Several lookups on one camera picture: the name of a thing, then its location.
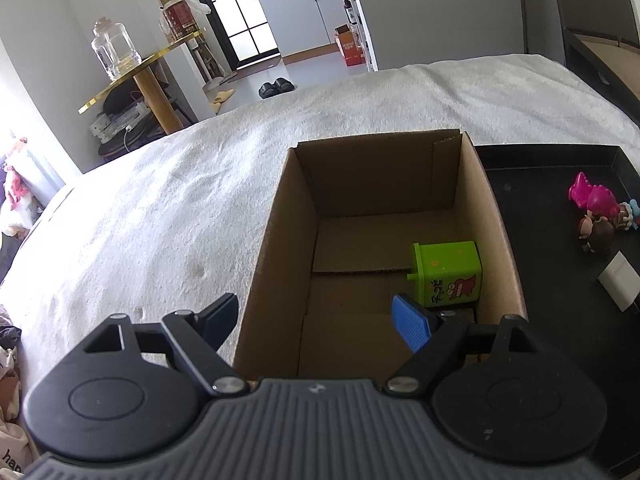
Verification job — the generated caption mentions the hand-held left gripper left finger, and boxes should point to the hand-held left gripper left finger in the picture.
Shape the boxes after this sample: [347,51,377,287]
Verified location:
[82,292,251,397]

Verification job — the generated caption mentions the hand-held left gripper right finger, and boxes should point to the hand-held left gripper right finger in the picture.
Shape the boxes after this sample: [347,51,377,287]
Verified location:
[385,294,531,397]

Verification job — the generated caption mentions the green cube toy box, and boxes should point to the green cube toy box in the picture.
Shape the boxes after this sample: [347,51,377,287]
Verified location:
[410,241,483,309]

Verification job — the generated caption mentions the brown cardboard box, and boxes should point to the brown cardboard box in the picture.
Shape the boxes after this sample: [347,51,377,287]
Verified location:
[232,130,528,382]

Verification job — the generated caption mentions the black tray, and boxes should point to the black tray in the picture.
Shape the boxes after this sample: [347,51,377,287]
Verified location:
[472,145,640,477]

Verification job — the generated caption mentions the brown-haired figurine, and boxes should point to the brown-haired figurine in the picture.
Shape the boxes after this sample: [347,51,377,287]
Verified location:
[578,212,619,256]

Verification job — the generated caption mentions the white charger adapter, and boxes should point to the white charger adapter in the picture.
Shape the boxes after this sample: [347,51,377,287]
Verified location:
[597,251,640,314]

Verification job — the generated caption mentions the pink figurine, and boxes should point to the pink figurine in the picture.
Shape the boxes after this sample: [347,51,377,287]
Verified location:
[568,171,623,218]

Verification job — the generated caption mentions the white blanket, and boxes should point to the white blanket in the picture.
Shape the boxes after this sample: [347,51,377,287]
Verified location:
[0,52,640,398]

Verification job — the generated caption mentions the yellow slipper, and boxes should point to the yellow slipper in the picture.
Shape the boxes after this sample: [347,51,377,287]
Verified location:
[209,87,236,114]

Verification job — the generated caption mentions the white power strip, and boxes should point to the white power strip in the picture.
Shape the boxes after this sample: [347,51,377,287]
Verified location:
[89,102,151,139]

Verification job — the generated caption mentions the pink and white cloth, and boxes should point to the pink and white cloth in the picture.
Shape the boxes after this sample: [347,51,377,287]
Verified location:
[0,132,45,237]

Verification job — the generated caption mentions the round gold table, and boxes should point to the round gold table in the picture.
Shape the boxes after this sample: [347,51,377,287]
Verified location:
[77,30,207,136]

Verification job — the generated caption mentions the orange cardboard box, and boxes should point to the orange cardboard box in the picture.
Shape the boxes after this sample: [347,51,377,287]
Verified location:
[334,25,365,66]

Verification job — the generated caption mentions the clear glass jar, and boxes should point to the clear glass jar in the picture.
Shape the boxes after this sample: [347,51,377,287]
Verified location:
[91,16,144,81]

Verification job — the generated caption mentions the red tin in plastic bag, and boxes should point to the red tin in plastic bag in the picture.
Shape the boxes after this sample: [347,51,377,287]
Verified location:
[159,0,212,44]

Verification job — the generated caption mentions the black framed glass door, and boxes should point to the black framed glass door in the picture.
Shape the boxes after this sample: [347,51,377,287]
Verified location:
[181,0,284,70]

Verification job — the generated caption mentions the white cabinet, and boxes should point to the white cabinet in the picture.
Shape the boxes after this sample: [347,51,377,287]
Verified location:
[256,0,359,59]

